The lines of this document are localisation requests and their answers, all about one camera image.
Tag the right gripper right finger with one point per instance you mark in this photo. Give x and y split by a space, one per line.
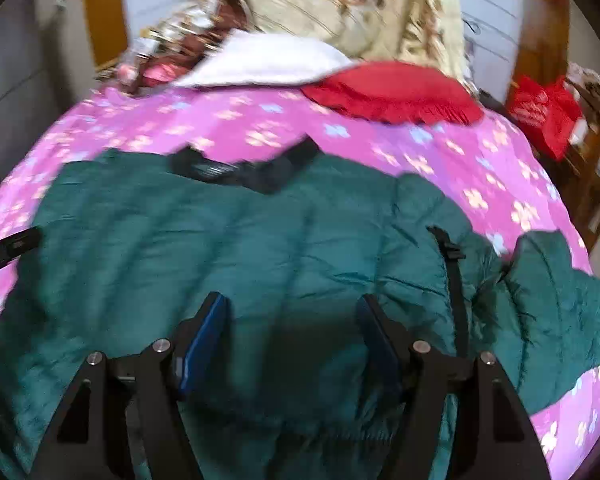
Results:
493 436

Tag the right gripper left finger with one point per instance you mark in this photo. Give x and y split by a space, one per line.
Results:
88 435

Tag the dark green puffer jacket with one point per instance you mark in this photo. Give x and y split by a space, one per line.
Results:
133 242

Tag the grey refrigerator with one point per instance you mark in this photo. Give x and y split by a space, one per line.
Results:
34 84

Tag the pink floral bed sheet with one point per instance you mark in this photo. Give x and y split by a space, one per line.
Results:
487 169

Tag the brown floral bedding pile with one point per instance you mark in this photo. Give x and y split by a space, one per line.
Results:
166 39

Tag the wooden shelf rack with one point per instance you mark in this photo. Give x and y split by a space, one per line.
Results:
582 195

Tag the white pillow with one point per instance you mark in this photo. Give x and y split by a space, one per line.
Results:
264 59

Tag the red shopping bag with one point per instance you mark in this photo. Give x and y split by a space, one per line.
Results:
545 114

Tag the red ruffled cushion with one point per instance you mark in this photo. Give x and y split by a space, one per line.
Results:
395 93

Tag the cream floral quilt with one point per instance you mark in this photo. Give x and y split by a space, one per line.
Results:
422 32

